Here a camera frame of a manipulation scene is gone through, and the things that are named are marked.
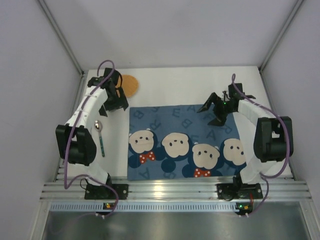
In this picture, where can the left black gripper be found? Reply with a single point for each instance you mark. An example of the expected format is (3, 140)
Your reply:
(116, 104)

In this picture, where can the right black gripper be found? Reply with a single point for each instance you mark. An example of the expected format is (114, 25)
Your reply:
(218, 107)

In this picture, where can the spoon with green handle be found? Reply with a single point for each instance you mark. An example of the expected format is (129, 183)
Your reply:
(99, 127)

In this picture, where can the round woven bamboo plate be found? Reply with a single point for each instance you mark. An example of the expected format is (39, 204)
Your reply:
(129, 84)

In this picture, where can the blue bear-print placemat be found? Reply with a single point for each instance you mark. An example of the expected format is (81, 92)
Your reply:
(176, 142)

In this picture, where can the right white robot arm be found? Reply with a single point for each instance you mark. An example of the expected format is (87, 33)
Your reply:
(273, 139)

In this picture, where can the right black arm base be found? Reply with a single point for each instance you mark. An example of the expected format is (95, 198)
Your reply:
(237, 190)

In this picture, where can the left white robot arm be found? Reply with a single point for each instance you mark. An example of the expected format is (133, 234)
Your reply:
(75, 142)

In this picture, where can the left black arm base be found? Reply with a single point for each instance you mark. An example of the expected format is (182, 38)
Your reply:
(98, 192)

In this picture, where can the right aluminium frame post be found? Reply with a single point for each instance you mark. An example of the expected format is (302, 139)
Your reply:
(281, 33)

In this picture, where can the aluminium frame post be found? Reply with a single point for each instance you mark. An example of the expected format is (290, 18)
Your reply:
(281, 33)
(60, 35)

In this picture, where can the left aluminium frame post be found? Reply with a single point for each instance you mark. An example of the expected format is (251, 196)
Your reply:
(60, 35)

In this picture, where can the aluminium mounting rail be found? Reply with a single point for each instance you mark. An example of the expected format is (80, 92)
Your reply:
(281, 189)

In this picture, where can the perforated grey cable duct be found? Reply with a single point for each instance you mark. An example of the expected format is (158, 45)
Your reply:
(150, 207)

